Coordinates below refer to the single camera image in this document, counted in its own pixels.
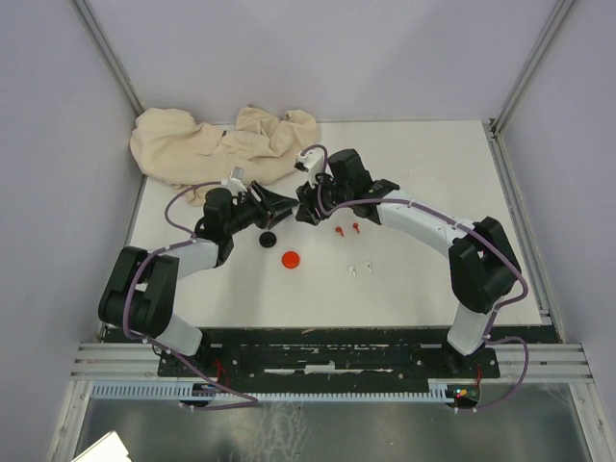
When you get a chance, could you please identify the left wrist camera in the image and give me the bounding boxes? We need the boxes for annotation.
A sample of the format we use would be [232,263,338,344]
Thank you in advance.
[221,167,247,195]

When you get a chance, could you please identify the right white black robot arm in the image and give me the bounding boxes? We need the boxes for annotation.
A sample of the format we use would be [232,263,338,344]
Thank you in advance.
[295,144,528,376]

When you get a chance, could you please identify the beige crumpled cloth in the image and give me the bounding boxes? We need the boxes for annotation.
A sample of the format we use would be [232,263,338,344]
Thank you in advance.
[129,106,321,191]

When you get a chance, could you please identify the white slotted cable duct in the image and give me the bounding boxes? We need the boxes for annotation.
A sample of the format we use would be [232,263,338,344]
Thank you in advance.
[90,377,477,401]

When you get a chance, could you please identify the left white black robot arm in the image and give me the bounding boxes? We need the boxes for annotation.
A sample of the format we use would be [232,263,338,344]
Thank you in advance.
[98,180,298,375]

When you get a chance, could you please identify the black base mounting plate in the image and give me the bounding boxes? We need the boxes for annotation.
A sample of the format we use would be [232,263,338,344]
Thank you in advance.
[158,328,501,393]

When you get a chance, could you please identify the white paper sheet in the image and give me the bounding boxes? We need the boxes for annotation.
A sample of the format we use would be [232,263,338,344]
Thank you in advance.
[72,431,131,462]

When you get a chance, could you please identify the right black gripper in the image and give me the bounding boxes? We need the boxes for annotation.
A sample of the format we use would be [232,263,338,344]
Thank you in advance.
[295,167,351,226]

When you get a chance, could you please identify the aluminium frame post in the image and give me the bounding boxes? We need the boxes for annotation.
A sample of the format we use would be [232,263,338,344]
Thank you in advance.
[69,0,144,116]
[490,0,583,132]

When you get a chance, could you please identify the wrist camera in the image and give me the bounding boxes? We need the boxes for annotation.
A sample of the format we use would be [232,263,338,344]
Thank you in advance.
[221,167,247,195]
[295,148,325,188]

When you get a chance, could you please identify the left aluminium frame post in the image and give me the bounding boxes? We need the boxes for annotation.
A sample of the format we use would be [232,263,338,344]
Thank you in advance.
[69,0,144,116]

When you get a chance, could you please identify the red earbud charging case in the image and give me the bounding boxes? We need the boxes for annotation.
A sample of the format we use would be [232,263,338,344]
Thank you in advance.
[281,250,301,270]

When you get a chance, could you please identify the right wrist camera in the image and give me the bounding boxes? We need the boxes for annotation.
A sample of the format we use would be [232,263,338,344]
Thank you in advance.
[295,148,325,188]

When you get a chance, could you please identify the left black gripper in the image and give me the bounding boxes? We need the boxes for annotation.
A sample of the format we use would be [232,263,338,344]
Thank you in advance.
[225,180,297,236]

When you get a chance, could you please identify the right aluminium frame post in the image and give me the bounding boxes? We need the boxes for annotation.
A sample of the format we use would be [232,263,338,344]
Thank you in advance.
[490,0,583,132]

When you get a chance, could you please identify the black earbud charging case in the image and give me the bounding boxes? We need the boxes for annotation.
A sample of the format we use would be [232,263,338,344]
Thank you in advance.
[259,231,277,248]

